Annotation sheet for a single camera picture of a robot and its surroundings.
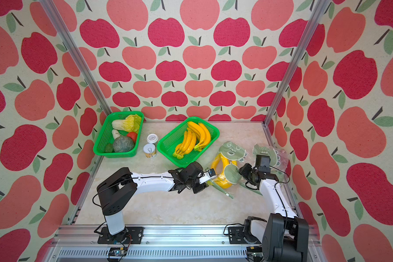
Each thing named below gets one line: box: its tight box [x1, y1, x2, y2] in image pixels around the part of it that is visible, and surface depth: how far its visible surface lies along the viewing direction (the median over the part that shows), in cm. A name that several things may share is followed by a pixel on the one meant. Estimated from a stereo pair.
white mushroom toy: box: [111, 128, 121, 140], surface depth 112 cm
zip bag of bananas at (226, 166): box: [208, 141, 247, 200], surface depth 90 cm
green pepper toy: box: [104, 143, 113, 153], surface depth 102 cm
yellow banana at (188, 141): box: [180, 130, 193, 154], surface depth 98 cm
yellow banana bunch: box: [186, 121, 212, 152], surface depth 106 cm
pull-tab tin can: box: [143, 143, 157, 159], surface depth 102 cm
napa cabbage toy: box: [111, 114, 142, 134], surface depth 113 cm
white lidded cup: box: [146, 133, 159, 146], surface depth 104 cm
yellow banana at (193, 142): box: [176, 132, 197, 160], surface depth 100 cm
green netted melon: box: [112, 135, 135, 153], surface depth 98 cm
